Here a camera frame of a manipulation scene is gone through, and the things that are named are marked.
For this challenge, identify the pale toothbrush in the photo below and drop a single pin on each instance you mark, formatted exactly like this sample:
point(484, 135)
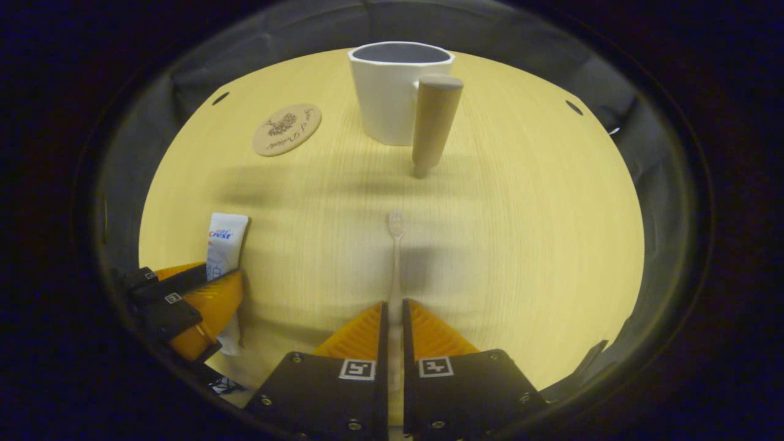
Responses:
point(396, 257)

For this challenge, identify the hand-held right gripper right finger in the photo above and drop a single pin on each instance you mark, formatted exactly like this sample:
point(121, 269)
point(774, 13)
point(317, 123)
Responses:
point(409, 398)

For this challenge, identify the white toothpaste tube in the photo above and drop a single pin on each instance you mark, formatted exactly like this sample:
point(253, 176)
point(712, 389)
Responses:
point(225, 245)

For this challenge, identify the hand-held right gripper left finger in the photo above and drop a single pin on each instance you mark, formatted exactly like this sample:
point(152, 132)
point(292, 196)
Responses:
point(382, 398)

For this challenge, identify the round wooden coaster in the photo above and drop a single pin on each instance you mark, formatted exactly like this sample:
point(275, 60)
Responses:
point(286, 130)

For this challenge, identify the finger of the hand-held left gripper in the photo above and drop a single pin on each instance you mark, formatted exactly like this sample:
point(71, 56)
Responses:
point(171, 283)
point(174, 315)

